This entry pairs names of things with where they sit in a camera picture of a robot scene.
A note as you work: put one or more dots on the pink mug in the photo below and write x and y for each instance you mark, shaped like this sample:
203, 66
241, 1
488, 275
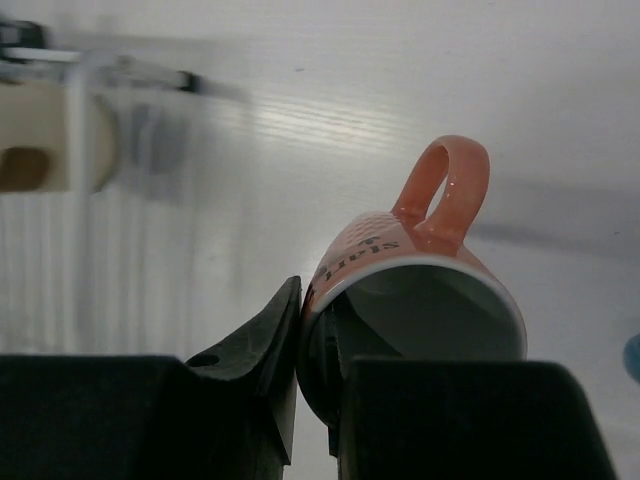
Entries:
409, 277

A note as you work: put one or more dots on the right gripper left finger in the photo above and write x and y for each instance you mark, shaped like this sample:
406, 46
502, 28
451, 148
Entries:
226, 413

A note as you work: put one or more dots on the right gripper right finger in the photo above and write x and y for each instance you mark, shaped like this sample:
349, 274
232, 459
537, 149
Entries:
394, 418

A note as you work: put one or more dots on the blue mug with handle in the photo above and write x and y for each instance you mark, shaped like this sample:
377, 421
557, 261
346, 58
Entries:
631, 357

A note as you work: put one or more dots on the steel cup brown base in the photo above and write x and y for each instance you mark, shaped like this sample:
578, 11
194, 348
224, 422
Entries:
34, 145

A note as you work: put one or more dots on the metal wire dish rack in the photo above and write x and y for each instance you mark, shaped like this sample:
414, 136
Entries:
110, 271

